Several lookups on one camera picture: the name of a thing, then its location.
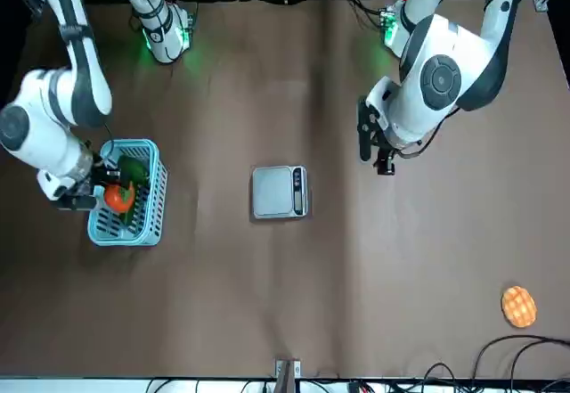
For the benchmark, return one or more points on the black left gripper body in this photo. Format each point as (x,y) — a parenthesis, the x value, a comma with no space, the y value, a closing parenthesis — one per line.
(382,142)

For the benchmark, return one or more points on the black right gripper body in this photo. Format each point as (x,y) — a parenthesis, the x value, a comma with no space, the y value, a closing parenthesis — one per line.
(100,174)

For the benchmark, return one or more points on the orange toy tomato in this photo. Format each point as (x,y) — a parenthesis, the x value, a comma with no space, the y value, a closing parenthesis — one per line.
(116,201)

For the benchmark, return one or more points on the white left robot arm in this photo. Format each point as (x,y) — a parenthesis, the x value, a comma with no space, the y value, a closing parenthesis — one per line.
(414,45)

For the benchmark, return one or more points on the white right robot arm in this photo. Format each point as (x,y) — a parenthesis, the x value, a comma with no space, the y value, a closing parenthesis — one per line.
(44,139)

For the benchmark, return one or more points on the light blue plastic basket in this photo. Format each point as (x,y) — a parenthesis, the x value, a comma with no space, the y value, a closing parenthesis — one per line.
(124,240)

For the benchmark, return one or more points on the silver kitchen scale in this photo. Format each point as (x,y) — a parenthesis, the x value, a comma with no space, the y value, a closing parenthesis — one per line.
(274,192)

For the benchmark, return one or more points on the green toy cucumber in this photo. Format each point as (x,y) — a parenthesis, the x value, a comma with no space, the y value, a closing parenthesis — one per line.
(129,217)
(132,169)

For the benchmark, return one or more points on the round golden bread bun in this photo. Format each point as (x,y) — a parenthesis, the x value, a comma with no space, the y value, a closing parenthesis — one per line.
(518,306)

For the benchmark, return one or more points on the white side desk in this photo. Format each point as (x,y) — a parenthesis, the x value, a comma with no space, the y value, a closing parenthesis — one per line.
(89,386)

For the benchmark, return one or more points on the aluminium frame post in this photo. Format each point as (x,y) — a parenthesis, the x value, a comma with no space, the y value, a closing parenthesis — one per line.
(287,375)

